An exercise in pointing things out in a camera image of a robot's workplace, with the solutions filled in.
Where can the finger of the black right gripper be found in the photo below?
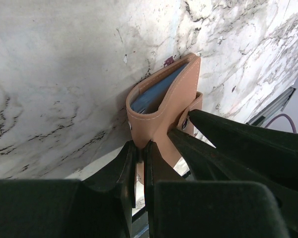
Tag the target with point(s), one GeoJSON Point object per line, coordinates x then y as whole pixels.
{"type": "Point", "coordinates": [271, 152]}
{"type": "Point", "coordinates": [207, 163]}

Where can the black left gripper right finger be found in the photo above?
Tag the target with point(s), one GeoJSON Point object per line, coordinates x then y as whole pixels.
{"type": "Point", "coordinates": [215, 203]}

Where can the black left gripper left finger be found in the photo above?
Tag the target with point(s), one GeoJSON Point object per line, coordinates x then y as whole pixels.
{"type": "Point", "coordinates": [97, 207]}

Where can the aluminium extrusion frame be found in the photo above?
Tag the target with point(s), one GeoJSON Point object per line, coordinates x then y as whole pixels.
{"type": "Point", "coordinates": [274, 107]}

